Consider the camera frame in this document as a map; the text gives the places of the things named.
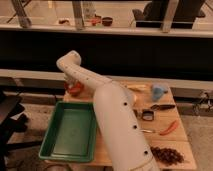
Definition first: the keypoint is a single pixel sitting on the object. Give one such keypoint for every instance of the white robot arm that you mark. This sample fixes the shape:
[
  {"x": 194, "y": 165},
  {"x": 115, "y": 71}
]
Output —
[{"x": 113, "y": 103}]

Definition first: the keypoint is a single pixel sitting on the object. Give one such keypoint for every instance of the black handled tool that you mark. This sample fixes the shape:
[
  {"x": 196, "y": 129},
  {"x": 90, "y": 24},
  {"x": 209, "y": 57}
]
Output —
[{"x": 162, "y": 107}]

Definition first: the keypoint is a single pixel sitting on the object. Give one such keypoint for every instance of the red chili pepper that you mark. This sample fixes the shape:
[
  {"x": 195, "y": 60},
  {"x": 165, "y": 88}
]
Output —
[{"x": 171, "y": 128}]

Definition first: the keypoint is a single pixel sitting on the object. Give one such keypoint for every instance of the yellow banana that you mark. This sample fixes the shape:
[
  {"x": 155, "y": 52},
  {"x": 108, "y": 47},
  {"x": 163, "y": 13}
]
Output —
[{"x": 135, "y": 87}]

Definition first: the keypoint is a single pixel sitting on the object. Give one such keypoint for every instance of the black side equipment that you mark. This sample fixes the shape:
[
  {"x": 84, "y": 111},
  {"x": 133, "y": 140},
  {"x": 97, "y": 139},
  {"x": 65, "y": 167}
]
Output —
[{"x": 9, "y": 106}]

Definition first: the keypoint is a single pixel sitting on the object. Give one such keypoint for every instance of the dark red background bowl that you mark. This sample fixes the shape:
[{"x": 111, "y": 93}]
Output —
[{"x": 107, "y": 21}]

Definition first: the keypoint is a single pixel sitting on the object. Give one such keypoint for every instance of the green plastic tray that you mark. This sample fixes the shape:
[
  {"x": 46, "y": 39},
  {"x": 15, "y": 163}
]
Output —
[{"x": 71, "y": 133}]

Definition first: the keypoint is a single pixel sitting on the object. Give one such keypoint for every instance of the small black scale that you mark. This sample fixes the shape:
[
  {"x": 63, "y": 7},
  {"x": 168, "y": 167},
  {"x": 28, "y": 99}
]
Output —
[{"x": 147, "y": 115}]

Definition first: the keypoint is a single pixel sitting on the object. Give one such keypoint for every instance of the metal spoon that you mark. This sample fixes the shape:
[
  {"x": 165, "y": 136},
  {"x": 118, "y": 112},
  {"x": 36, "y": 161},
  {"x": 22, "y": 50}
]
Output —
[{"x": 148, "y": 131}]

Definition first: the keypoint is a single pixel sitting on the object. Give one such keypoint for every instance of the pile of brown beans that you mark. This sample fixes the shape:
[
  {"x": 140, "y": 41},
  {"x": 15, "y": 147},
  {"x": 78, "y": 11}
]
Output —
[{"x": 167, "y": 156}]

